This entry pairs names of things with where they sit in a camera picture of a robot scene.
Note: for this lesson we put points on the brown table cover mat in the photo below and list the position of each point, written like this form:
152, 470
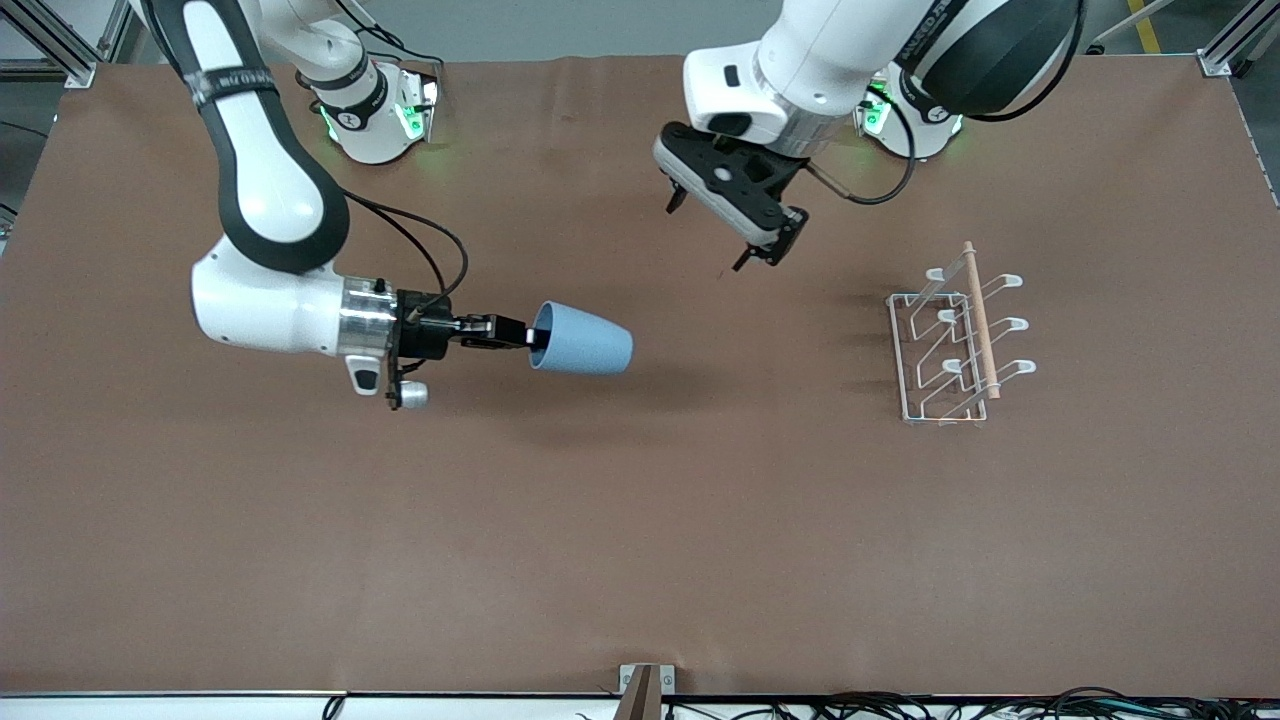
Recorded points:
600, 520

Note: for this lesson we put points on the aluminium frame post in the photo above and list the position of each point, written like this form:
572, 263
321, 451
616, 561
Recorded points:
1235, 40
50, 45

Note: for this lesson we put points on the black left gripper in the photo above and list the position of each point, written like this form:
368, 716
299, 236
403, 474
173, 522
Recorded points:
785, 240

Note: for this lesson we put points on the metal table edge bracket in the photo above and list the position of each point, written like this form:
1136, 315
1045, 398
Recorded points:
645, 690

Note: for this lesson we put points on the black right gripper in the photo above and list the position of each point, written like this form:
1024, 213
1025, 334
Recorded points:
420, 329

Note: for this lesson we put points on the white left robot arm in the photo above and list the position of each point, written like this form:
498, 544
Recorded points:
820, 50

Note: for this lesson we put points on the blue plastic cup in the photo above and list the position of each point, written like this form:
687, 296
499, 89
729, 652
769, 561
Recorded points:
590, 342

